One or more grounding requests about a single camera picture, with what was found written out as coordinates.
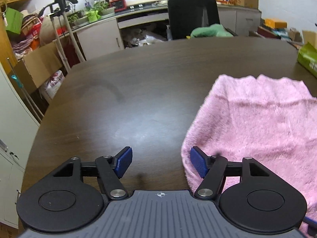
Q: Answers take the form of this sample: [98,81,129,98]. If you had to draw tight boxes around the pink terry towel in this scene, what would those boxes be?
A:
[180,74,317,238]

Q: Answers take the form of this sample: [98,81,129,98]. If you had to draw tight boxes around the white metal filing cabinet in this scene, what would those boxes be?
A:
[0,67,39,229]

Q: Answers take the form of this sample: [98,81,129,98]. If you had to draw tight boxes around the white printed rice sack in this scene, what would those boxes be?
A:
[39,70,65,104]

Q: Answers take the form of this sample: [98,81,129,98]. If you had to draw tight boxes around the large brown cardboard box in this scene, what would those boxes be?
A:
[14,42,63,94]

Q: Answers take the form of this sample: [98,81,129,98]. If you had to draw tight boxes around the green plush cushion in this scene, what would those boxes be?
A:
[190,24,233,38]

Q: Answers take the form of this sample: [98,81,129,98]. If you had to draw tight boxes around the grey sideboard cabinet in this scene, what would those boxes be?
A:
[67,3,263,61]

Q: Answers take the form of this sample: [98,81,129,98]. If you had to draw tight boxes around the green tissue box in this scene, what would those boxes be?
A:
[297,42,317,78]

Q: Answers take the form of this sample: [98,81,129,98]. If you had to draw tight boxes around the potted green plants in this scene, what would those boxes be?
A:
[67,0,115,27]

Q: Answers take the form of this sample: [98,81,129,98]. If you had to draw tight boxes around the black office chair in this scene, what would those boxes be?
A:
[168,0,237,40]

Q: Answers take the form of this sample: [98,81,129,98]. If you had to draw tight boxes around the red blender base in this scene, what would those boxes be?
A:
[110,0,127,12]

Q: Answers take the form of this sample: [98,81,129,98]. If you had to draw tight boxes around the golf clubs bundle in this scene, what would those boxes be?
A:
[40,0,86,74]

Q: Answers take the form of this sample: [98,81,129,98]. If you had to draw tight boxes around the green cardboard box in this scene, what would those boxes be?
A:
[5,8,24,35]

